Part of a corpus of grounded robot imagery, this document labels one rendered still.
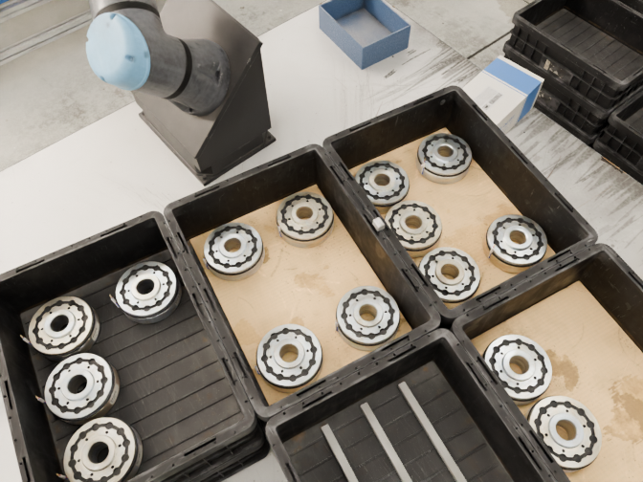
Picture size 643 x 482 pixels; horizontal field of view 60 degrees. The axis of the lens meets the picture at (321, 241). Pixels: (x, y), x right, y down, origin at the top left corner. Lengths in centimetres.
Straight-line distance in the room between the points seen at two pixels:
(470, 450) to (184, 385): 45
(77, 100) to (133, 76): 161
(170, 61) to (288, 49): 54
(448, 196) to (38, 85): 208
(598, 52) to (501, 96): 73
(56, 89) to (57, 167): 133
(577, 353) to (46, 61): 249
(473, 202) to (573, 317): 27
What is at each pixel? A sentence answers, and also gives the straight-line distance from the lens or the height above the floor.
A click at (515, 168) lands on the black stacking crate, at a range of 105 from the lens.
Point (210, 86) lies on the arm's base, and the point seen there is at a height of 93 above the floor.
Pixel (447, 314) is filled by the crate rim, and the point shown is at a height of 93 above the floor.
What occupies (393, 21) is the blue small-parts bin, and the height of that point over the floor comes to 74.
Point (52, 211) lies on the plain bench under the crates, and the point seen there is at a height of 70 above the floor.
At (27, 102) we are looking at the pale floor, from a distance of 273.
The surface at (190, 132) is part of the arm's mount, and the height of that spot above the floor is 82.
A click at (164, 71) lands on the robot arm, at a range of 107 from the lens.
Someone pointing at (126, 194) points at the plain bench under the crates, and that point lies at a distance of 130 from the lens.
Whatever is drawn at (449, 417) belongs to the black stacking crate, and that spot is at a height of 83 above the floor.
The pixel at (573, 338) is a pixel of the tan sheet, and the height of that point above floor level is 83.
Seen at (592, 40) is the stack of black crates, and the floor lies 49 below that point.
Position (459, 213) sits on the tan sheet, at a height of 83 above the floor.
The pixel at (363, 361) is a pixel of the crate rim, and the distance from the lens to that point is 80.
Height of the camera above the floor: 169
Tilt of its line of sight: 59 degrees down
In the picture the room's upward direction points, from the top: 2 degrees counter-clockwise
